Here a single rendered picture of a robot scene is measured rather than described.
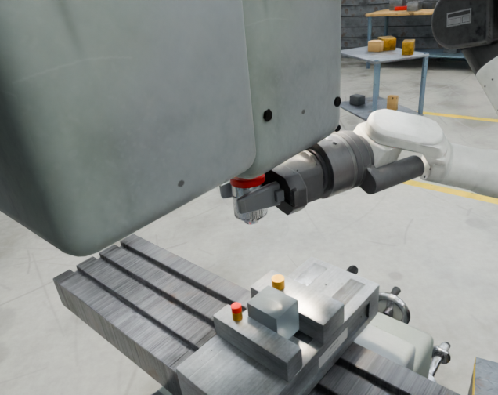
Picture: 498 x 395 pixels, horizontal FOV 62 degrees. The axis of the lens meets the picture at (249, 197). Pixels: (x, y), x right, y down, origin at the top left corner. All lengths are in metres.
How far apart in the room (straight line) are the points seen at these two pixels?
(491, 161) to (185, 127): 0.51
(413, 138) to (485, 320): 1.74
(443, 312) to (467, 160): 1.64
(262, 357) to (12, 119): 0.48
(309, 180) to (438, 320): 1.74
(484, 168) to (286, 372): 0.41
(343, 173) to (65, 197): 0.41
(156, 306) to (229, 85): 0.64
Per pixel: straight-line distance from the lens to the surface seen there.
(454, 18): 0.82
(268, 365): 0.64
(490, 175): 0.70
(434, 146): 0.65
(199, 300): 0.89
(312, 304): 0.68
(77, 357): 2.26
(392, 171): 0.63
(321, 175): 0.57
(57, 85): 0.25
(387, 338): 0.91
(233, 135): 0.34
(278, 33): 0.41
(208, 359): 0.68
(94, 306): 0.95
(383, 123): 0.64
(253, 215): 0.56
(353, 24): 8.86
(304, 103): 0.45
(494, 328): 2.27
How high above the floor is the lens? 1.49
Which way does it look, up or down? 27 degrees down
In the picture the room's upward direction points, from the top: 6 degrees counter-clockwise
